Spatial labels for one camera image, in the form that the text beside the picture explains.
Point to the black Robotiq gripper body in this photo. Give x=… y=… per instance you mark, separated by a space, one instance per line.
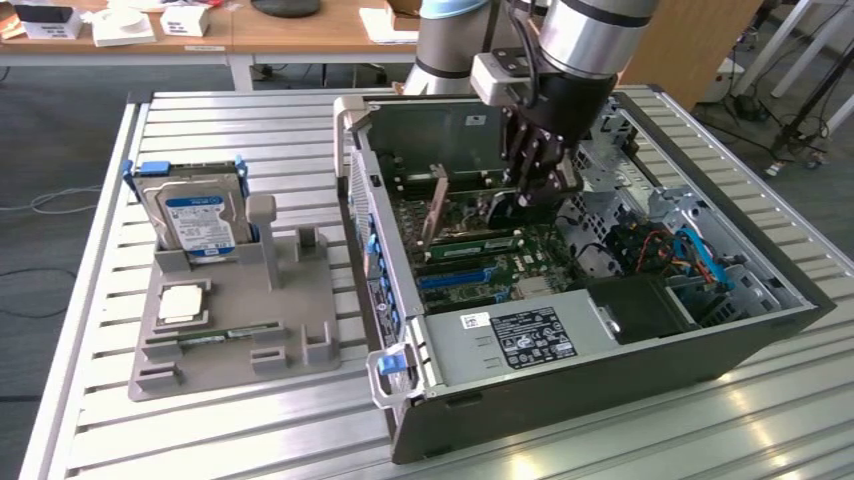
x=574 y=110

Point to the low-profile GPU card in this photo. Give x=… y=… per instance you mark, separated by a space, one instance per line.
x=436 y=210

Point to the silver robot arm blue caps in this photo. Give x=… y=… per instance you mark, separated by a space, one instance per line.
x=601 y=30

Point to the silver metal drive cage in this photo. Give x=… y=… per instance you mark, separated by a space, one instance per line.
x=614 y=200

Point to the installed green RAM stick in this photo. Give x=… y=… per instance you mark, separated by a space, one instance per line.
x=467 y=250

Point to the wooden cabinet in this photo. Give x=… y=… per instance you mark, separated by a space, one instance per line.
x=701 y=50

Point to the white device with red dot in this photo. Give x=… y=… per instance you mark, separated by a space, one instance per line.
x=723 y=85

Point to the silver chipset heatsink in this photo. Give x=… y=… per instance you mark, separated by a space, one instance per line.
x=537 y=286

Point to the blue expansion slot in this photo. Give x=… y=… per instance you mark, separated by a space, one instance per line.
x=454 y=279

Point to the white paper stack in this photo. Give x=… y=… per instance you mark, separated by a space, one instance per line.
x=387 y=27

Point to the white table legs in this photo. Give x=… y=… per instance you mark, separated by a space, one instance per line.
x=767 y=54

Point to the brown cardboard box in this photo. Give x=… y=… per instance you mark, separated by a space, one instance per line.
x=403 y=10

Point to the black wheeled stand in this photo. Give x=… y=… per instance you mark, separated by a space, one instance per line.
x=797 y=125

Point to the grey power supply with label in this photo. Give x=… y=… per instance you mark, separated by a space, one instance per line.
x=454 y=350

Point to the black round object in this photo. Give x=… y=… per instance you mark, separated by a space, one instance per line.
x=287 y=7

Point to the blue case latch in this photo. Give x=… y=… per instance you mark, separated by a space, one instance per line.
x=390 y=364

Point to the open black PC case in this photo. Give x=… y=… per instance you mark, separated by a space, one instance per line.
x=567 y=400

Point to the hard disk in blue carrier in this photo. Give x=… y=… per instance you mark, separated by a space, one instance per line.
x=194 y=220

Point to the grey plastic parts rack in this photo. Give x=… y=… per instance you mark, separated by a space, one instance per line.
x=234 y=300

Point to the white printed box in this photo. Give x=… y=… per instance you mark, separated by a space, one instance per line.
x=187 y=22

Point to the loose green RAM stick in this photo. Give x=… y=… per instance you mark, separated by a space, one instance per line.
x=214 y=336

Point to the loose silver CPU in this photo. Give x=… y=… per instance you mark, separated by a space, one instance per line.
x=180 y=305

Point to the white round object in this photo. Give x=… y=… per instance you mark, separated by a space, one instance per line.
x=123 y=30

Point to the white box with black device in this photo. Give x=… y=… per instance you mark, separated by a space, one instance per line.
x=49 y=30

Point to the brown flat item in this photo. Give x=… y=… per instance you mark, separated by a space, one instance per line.
x=9 y=27

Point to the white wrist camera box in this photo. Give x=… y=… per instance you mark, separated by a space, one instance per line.
x=494 y=80

